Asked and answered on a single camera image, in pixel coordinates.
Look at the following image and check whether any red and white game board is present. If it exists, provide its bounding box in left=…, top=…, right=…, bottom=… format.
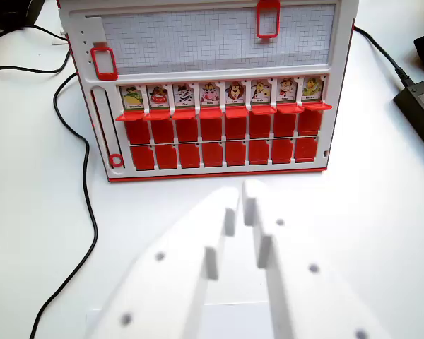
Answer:
left=56, top=0, right=360, bottom=183

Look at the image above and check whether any black power adapter brick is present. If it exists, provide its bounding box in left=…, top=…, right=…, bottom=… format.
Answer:
left=392, top=78, right=424, bottom=162

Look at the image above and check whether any black box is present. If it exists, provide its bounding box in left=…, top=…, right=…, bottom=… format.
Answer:
left=0, top=0, right=47, bottom=30

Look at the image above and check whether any long black cable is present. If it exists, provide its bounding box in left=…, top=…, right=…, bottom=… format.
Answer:
left=28, top=71, right=99, bottom=339

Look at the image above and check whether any black adapter cable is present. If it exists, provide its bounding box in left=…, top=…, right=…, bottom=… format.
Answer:
left=353, top=26, right=416, bottom=88

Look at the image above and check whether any thin black cable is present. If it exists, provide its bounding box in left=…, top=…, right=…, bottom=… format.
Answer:
left=0, top=23, right=73, bottom=75

